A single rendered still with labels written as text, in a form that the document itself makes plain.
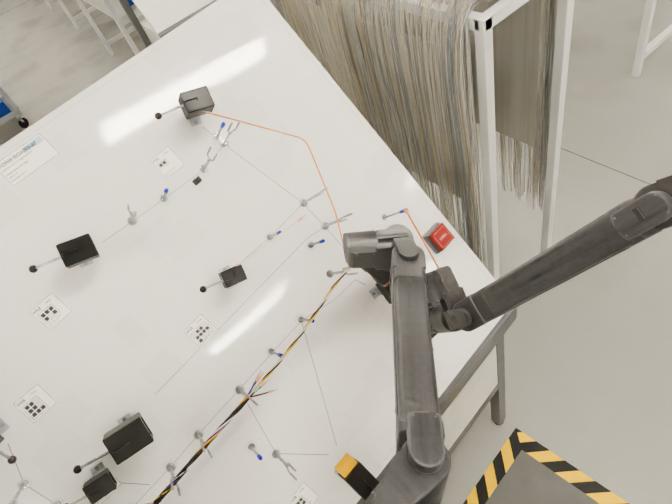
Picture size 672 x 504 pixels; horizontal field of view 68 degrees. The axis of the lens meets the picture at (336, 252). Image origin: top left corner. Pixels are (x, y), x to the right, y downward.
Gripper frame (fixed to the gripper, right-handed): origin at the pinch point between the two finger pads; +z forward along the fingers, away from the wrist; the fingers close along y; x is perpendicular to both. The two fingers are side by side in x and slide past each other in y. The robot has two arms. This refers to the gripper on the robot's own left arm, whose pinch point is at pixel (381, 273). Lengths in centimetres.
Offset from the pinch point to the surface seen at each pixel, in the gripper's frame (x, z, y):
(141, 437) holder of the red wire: -8, -8, 56
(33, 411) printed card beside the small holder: -26, -5, 67
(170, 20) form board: -228, 143, -84
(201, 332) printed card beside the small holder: -17.1, -0.5, 36.2
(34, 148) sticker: -60, -19, 36
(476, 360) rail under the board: 29.9, 21.2, -8.6
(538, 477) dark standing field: 82, 90, -18
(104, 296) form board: -33, -8, 45
